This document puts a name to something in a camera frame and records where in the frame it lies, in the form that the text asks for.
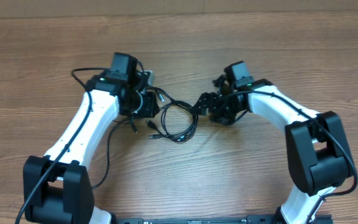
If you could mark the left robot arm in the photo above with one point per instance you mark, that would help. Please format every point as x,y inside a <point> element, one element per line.
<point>57,186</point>

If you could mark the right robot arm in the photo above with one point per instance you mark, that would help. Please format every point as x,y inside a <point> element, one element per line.
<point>319,159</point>

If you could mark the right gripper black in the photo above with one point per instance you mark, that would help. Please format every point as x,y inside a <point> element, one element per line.
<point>212,104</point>

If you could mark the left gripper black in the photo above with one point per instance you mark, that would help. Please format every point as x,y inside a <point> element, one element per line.
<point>150,106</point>

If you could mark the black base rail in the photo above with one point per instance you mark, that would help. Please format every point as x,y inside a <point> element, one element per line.
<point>194,221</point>

